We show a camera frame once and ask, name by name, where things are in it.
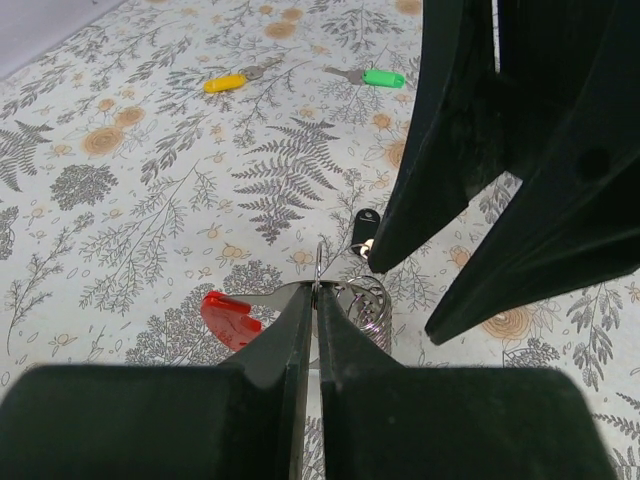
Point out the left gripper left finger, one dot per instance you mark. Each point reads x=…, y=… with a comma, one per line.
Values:
x=241, y=419

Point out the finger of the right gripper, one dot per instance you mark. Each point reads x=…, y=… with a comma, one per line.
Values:
x=432, y=188
x=565, y=228

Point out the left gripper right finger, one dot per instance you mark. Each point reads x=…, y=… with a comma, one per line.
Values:
x=384, y=420

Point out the green tag key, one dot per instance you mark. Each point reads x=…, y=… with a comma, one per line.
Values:
x=371, y=77

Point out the red grey key organizer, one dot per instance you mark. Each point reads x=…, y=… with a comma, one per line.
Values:
x=363, y=299

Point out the black tag key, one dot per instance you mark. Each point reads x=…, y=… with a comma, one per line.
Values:
x=365, y=226

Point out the yellow tag key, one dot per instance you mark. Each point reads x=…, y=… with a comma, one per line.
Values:
x=238, y=80

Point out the floral table mat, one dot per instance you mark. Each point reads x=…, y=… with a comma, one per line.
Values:
x=128, y=193

